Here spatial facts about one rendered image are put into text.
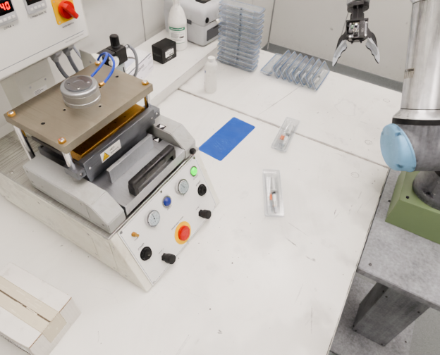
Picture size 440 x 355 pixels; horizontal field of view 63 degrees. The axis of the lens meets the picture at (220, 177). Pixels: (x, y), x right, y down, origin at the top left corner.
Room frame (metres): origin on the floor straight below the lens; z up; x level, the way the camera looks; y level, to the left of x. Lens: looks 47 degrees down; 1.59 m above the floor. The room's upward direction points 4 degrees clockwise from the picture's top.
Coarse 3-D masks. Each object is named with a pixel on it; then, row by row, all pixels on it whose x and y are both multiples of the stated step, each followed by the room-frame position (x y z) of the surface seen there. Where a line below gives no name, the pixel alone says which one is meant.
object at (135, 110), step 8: (136, 104) 0.71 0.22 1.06; (128, 112) 0.68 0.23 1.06; (136, 112) 0.68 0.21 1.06; (112, 120) 0.64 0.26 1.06; (120, 120) 0.65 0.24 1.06; (128, 120) 0.65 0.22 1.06; (104, 128) 0.62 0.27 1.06; (112, 128) 0.62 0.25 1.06; (120, 128) 0.63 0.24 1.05; (32, 136) 0.61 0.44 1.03; (96, 136) 0.59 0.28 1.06; (104, 136) 0.59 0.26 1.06; (48, 144) 0.58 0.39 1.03; (80, 144) 0.56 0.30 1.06; (88, 144) 0.56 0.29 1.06; (96, 144) 0.56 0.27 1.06; (56, 152) 0.57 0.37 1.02; (72, 152) 0.54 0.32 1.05; (80, 152) 0.53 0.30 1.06; (88, 152) 0.54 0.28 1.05
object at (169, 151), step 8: (160, 152) 0.60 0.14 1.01; (168, 152) 0.60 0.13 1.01; (152, 160) 0.57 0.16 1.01; (160, 160) 0.58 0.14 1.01; (144, 168) 0.55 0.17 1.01; (152, 168) 0.55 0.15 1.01; (136, 176) 0.52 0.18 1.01; (144, 176) 0.53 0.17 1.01; (128, 184) 0.50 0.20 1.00; (136, 184) 0.50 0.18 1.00; (136, 192) 0.50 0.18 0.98
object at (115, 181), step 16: (144, 144) 0.63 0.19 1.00; (160, 144) 0.67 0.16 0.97; (128, 160) 0.58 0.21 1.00; (144, 160) 0.61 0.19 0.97; (176, 160) 0.63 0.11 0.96; (112, 176) 0.53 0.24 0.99; (128, 176) 0.55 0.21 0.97; (160, 176) 0.57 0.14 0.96; (112, 192) 0.50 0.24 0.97; (128, 192) 0.51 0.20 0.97; (144, 192) 0.52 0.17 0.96; (128, 208) 0.47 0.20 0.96
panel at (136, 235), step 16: (192, 160) 0.68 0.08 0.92; (176, 176) 0.61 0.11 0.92; (192, 176) 0.65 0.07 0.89; (160, 192) 0.55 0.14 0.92; (176, 192) 0.59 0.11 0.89; (192, 192) 0.62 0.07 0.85; (208, 192) 0.66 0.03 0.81; (144, 208) 0.50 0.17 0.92; (160, 208) 0.53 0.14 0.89; (176, 208) 0.56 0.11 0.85; (192, 208) 0.59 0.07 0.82; (208, 208) 0.63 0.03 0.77; (128, 224) 0.46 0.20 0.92; (144, 224) 0.48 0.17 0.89; (160, 224) 0.50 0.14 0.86; (176, 224) 0.53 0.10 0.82; (192, 224) 0.56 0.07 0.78; (128, 240) 0.43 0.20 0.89; (144, 240) 0.45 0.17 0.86; (160, 240) 0.48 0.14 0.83; (176, 240) 0.50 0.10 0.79; (160, 256) 0.45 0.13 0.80; (144, 272) 0.40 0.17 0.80; (160, 272) 0.42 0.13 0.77
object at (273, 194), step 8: (264, 176) 0.77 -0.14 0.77; (272, 176) 0.77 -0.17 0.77; (264, 184) 0.74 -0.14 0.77; (272, 184) 0.74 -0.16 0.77; (280, 184) 0.74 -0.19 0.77; (264, 192) 0.70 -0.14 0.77; (272, 192) 0.71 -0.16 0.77; (280, 192) 0.71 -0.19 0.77; (264, 200) 0.67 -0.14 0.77; (272, 200) 0.68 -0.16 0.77; (280, 200) 0.68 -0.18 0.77; (272, 208) 0.64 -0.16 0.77; (280, 208) 0.65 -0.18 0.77
